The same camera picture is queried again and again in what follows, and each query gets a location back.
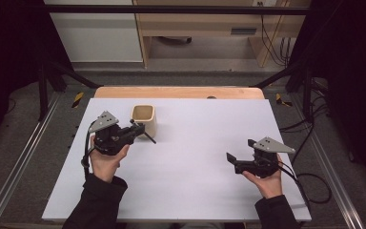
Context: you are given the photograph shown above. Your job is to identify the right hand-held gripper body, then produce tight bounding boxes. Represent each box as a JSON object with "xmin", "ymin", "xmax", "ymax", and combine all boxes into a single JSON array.
[{"xmin": 234, "ymin": 135, "xmax": 297, "ymax": 179}]

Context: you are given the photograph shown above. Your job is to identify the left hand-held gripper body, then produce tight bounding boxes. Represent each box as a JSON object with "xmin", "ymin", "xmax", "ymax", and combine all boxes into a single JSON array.
[{"xmin": 88, "ymin": 110, "xmax": 135, "ymax": 157}]

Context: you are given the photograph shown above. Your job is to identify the black pen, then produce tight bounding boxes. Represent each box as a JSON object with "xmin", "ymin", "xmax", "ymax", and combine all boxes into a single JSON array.
[{"xmin": 129, "ymin": 118, "xmax": 157, "ymax": 145}]

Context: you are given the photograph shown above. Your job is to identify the wooden pen holder cup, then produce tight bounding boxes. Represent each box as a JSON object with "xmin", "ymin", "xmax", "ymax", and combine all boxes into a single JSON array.
[{"xmin": 130, "ymin": 104, "xmax": 158, "ymax": 139}]

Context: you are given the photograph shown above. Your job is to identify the person's right hand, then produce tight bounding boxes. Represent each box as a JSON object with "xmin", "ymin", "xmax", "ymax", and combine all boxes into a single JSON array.
[{"xmin": 241, "ymin": 154, "xmax": 285, "ymax": 200}]

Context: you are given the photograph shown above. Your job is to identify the person's left hand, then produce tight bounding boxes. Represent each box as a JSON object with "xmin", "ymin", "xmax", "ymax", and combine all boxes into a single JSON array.
[{"xmin": 89, "ymin": 135, "xmax": 131, "ymax": 184}]

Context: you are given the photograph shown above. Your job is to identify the wooden table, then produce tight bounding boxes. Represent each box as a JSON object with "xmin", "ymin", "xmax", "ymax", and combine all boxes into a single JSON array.
[{"xmin": 93, "ymin": 86, "xmax": 266, "ymax": 100}]

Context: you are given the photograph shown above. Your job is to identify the white board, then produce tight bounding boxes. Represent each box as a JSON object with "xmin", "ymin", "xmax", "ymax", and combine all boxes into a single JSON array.
[{"xmin": 41, "ymin": 97, "xmax": 313, "ymax": 223}]

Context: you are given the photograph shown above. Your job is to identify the yellow black tape strip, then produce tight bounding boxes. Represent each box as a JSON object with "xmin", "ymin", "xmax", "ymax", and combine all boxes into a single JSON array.
[
  {"xmin": 71, "ymin": 91, "xmax": 86, "ymax": 110},
  {"xmin": 274, "ymin": 93, "xmax": 295, "ymax": 108}
]

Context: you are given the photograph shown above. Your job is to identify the black metal stand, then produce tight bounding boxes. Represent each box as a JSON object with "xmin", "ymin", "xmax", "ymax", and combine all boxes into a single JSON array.
[
  {"xmin": 37, "ymin": 59, "xmax": 103, "ymax": 122},
  {"xmin": 253, "ymin": 61, "xmax": 315, "ymax": 121}
]

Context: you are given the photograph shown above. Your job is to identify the white cabinet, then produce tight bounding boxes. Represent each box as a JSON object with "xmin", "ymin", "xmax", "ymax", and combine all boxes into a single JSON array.
[{"xmin": 43, "ymin": 0, "xmax": 144, "ymax": 64}]

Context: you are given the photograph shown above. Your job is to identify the grey label on desk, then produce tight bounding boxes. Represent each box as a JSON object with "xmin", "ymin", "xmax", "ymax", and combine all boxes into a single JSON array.
[{"xmin": 230, "ymin": 27, "xmax": 258, "ymax": 36}]

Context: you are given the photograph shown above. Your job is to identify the dark curtain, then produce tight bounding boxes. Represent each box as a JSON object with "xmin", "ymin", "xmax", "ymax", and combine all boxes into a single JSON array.
[
  {"xmin": 0, "ymin": 0, "xmax": 74, "ymax": 158},
  {"xmin": 288, "ymin": 0, "xmax": 366, "ymax": 194}
]

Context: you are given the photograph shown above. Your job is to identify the light wooden desk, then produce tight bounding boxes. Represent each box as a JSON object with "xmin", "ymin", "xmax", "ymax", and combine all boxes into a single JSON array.
[{"xmin": 132, "ymin": 0, "xmax": 313, "ymax": 69}]

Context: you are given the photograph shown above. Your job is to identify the black floor cables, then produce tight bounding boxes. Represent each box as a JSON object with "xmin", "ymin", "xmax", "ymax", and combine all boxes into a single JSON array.
[{"xmin": 278, "ymin": 77, "xmax": 331, "ymax": 166}]

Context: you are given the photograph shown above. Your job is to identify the right hand-held gripper black cable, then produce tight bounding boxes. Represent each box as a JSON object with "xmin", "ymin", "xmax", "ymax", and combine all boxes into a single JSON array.
[{"xmin": 277, "ymin": 159, "xmax": 334, "ymax": 205}]

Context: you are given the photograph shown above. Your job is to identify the aluminium rail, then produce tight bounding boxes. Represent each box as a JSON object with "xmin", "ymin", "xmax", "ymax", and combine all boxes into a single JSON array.
[
  {"xmin": 289, "ymin": 93, "xmax": 366, "ymax": 229},
  {"xmin": 0, "ymin": 91, "xmax": 64, "ymax": 229}
]

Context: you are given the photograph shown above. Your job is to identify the hanging black cables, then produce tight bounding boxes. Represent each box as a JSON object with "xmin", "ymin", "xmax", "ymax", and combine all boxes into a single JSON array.
[{"xmin": 256, "ymin": 1, "xmax": 293, "ymax": 68}]

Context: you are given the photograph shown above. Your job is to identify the black horizontal frame bar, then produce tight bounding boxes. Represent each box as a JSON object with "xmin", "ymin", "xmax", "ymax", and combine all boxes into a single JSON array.
[{"xmin": 43, "ymin": 4, "xmax": 311, "ymax": 16}]

